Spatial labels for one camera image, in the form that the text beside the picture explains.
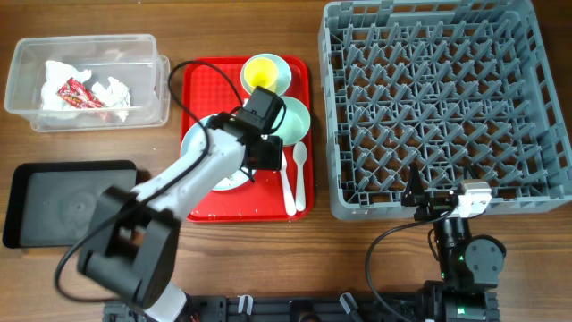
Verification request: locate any light green bowl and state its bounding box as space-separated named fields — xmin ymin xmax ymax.
xmin=273 ymin=97 xmax=311 ymax=146
xmin=240 ymin=54 xmax=292 ymax=96

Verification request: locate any red strawberry snack wrapper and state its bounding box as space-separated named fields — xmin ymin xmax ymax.
xmin=56 ymin=78 xmax=104 ymax=109

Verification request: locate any white napkin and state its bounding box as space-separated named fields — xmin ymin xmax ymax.
xmin=39 ymin=59 xmax=94 ymax=114
xmin=91 ymin=77 xmax=131 ymax=122

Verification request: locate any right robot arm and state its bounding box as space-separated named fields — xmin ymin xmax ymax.
xmin=401 ymin=165 xmax=507 ymax=322

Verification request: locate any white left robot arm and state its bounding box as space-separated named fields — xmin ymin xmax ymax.
xmin=73 ymin=111 xmax=283 ymax=321

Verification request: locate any grey dishwasher rack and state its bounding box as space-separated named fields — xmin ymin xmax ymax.
xmin=318 ymin=1 xmax=571 ymax=220

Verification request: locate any clear plastic waste bin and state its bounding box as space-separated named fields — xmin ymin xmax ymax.
xmin=4 ymin=34 xmax=171 ymax=132

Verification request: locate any black food waste tray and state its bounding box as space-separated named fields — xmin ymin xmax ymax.
xmin=2 ymin=160 xmax=137 ymax=249

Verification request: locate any white plastic spoon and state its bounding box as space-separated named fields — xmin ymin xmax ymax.
xmin=292 ymin=141 xmax=308 ymax=211

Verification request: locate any white plastic fork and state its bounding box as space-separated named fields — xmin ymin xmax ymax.
xmin=280 ymin=153 xmax=297 ymax=216

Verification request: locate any light green bowl under cup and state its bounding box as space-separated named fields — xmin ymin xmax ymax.
xmin=240 ymin=54 xmax=292 ymax=96

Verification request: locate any yellow plastic cup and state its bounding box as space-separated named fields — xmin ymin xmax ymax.
xmin=244 ymin=57 xmax=279 ymax=92

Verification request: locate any red plastic tray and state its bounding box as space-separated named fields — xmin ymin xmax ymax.
xmin=181 ymin=55 xmax=315 ymax=224

